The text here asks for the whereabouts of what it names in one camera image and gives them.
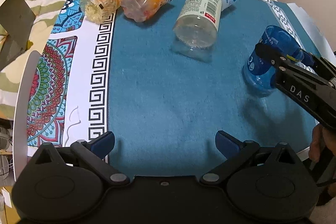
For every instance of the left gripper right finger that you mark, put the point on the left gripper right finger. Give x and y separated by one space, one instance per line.
236 152

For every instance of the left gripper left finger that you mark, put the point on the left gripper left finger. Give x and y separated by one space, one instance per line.
92 155

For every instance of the blue label plastic bottle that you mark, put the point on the blue label plastic bottle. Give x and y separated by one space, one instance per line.
259 69

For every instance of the person right hand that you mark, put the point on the person right hand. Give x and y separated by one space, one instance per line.
321 138

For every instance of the colourful mandala mat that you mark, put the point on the colourful mandala mat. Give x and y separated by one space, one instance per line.
63 94

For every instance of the blue towel with pattern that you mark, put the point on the blue towel with pattern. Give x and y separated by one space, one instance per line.
165 109

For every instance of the green label clear bottle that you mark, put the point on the green label clear bottle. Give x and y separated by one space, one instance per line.
196 29

